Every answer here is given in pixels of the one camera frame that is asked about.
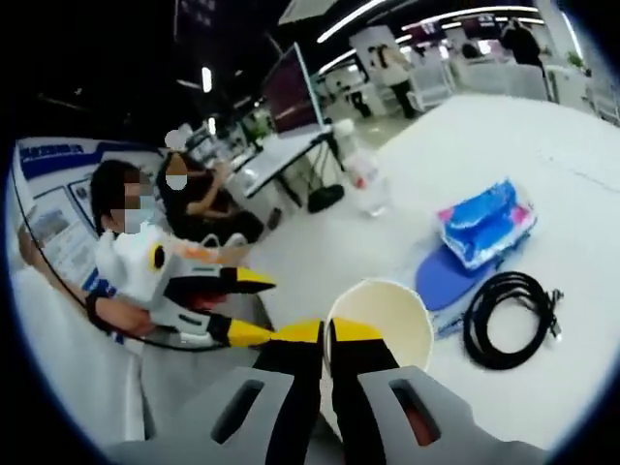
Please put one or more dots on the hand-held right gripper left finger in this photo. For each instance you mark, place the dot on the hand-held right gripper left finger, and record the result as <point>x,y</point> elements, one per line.
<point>286,387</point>

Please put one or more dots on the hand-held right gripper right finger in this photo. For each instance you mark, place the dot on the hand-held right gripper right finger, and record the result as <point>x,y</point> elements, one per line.
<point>368,387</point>

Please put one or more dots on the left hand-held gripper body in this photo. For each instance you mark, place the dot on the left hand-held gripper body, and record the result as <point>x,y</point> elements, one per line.
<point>140,276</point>

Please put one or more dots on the white paper cup item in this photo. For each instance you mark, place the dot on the white paper cup item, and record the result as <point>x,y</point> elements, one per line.
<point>382,300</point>

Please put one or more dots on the blue pad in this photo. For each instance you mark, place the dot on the blue pad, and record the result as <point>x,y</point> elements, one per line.
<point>445,281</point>

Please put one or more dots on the clear water bottle item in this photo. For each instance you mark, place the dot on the clear water bottle item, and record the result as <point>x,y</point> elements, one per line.
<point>365,179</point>

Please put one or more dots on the blue tissue pack item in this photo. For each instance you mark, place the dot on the blue tissue pack item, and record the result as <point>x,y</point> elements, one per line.
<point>489,223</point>

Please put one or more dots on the person's left hand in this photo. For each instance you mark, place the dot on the person's left hand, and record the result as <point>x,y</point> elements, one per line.
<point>128,319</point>

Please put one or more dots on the orange bag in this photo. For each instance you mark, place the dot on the orange bag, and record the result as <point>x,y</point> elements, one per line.
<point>194,253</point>

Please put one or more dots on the seated person with mask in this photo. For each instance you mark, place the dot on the seated person with mask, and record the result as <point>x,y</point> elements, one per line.
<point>58,218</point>

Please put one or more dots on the black oval object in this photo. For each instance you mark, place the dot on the black oval object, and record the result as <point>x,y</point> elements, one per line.
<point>325,198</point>

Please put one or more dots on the white table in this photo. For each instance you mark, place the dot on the white table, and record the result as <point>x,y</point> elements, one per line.
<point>484,145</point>

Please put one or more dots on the white partition panel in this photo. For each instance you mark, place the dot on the white partition panel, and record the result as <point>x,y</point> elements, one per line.
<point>484,83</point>

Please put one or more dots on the potted green plant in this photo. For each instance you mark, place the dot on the potted green plant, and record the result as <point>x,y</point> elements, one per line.
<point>576,60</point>

